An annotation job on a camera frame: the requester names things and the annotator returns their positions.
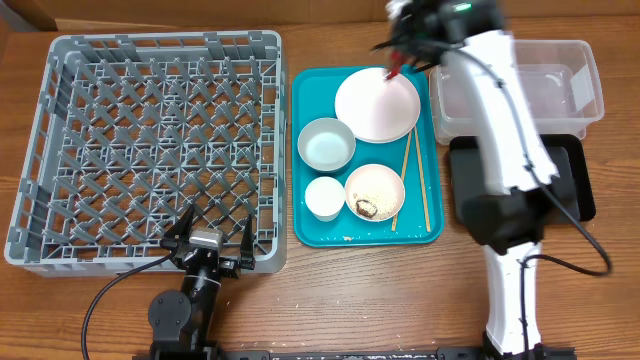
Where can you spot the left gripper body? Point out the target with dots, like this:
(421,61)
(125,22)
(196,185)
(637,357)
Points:
(228,267)

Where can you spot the grey bowl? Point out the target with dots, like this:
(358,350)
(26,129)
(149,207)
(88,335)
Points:
(326,145)

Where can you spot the white napkin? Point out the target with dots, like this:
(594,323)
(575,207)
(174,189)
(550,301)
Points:
(397,9)

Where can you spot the white cup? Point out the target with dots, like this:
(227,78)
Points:
(325,197)

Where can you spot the grey plastic dish rack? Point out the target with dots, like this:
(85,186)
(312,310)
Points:
(131,130)

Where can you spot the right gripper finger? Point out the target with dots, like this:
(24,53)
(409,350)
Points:
(421,65)
(390,45)

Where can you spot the clear plastic bin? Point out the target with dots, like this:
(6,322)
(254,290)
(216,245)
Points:
(560,80)

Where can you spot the black tray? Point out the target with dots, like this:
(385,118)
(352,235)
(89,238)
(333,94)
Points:
(566,151)

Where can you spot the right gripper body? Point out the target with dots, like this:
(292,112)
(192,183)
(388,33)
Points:
(417,37)

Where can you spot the red wrapper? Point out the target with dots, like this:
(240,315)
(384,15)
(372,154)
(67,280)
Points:
(396,60)

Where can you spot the teal serving tray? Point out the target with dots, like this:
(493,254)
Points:
(313,96)

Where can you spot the large white plate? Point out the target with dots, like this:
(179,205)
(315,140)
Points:
(377,110)

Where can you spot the right wooden chopstick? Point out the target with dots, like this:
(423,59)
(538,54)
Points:
(422,180)

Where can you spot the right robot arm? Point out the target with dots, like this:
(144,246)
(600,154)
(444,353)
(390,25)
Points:
(469,38)

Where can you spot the brown food scrap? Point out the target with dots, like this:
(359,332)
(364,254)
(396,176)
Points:
(366,209)

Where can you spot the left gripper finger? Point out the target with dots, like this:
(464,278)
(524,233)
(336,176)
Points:
(179,232)
(247,258)

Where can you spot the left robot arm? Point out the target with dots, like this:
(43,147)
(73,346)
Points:
(180,319)

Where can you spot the rice pile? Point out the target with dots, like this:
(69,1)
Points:
(385,200)

